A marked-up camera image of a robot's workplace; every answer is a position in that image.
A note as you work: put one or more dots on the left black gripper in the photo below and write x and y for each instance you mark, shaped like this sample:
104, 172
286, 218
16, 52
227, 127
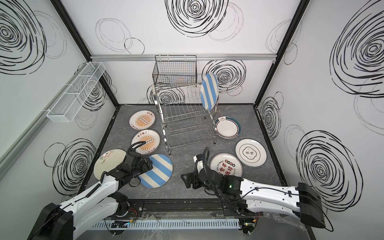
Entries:
142, 163

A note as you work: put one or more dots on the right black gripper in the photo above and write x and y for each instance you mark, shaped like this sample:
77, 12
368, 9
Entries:
192, 180

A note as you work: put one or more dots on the blue striped plate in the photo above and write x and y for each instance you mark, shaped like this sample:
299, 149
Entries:
209, 91
160, 174

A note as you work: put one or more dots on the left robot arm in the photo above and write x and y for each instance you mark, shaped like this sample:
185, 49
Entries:
70, 219

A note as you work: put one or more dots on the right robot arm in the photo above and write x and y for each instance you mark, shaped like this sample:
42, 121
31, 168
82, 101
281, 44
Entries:
244, 196

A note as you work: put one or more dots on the steel two-tier dish rack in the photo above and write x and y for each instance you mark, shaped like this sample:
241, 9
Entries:
185, 120

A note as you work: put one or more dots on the orange sunburst plate near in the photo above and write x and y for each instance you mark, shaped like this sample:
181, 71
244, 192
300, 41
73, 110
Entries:
152, 139

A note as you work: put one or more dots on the orange sunburst plate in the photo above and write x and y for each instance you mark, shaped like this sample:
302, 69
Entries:
152, 139
142, 120

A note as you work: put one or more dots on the cream floral plate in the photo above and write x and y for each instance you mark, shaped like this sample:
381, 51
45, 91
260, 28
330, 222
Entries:
108, 161

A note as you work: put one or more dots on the white plate red characters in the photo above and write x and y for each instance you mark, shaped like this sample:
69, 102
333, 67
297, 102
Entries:
226, 165

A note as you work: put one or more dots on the orange sunburst plate far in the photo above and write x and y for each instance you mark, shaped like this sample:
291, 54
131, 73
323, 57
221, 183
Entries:
142, 120

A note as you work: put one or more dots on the green rimmed white plate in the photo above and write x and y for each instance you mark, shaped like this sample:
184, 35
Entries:
227, 127

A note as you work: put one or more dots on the white plate green emblem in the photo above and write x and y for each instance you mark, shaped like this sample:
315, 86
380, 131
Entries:
251, 153

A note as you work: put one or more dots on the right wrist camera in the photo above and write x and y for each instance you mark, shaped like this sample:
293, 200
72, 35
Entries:
198, 159

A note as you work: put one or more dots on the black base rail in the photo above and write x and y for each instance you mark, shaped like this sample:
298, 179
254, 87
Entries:
138, 207

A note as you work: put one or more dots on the white slotted cable duct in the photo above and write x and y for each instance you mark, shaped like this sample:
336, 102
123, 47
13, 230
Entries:
192, 224

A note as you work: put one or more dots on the dark wire mesh basket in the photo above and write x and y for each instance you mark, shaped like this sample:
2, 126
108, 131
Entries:
175, 70

